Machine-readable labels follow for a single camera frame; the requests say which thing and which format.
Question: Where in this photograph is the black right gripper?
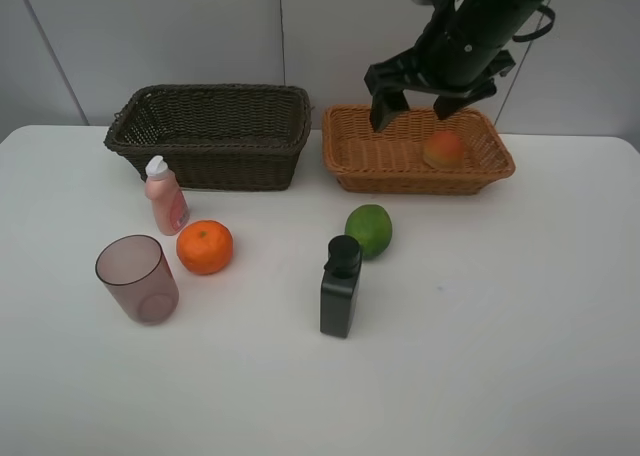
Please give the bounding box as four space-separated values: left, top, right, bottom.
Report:
364 8 515 132

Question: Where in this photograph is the red yellow peach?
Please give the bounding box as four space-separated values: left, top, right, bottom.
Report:
422 131 465 169

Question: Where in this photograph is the green lime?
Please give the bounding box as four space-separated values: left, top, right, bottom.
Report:
344 204 393 260

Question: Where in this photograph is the black square bottle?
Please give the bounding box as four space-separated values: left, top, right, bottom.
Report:
320 235 362 339

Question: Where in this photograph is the translucent purple plastic cup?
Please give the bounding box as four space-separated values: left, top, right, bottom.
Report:
95 235 179 325

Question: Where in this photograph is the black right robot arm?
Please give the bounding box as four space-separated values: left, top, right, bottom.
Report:
364 0 555 132

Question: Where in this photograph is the orange wicker basket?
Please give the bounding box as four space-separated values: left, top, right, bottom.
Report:
322 105 516 195

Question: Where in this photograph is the dark brown wicker basket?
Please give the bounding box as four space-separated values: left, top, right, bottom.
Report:
104 84 311 192

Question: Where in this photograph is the orange mandarin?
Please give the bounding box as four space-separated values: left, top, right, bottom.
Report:
176 220 234 275

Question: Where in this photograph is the pink bottle white cap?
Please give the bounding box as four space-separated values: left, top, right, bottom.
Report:
145 155 190 236

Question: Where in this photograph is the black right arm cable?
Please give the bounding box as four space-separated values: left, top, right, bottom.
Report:
512 4 557 43

